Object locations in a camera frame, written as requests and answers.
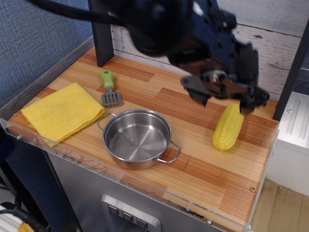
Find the silver button control panel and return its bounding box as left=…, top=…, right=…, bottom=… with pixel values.
left=101, top=194, right=162, bottom=232

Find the yellow folded cloth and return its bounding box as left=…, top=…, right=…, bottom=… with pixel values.
left=21, top=83, right=106, bottom=147

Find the yellow plastic corn cob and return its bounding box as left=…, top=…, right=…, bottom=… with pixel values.
left=213, top=104, right=244, bottom=151

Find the white cabinet on right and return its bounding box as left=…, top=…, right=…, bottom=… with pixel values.
left=266, top=92, right=309, bottom=196

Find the black vertical post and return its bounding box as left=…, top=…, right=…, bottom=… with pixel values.
left=272, top=0, right=309, bottom=121
left=88, top=0, right=114, bottom=67

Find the green handled grey toy spatula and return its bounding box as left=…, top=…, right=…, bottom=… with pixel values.
left=101, top=70, right=122, bottom=106

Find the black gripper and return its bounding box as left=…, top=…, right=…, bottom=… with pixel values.
left=181, top=70, right=270, bottom=114

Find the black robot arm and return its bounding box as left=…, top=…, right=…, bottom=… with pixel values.
left=102, top=0, right=269, bottom=114

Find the black braided cable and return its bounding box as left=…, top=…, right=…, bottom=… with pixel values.
left=0, top=0, right=131, bottom=232

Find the small stainless steel pot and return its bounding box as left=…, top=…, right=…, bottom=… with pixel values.
left=97, top=109, right=181, bottom=170

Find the black right vertical post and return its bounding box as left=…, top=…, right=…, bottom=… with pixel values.
left=272, top=0, right=309, bottom=121

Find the clear acrylic table guard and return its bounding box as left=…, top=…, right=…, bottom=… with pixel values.
left=1, top=110, right=279, bottom=232

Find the black left vertical post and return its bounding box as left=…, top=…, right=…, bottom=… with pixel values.
left=88, top=0, right=114, bottom=67

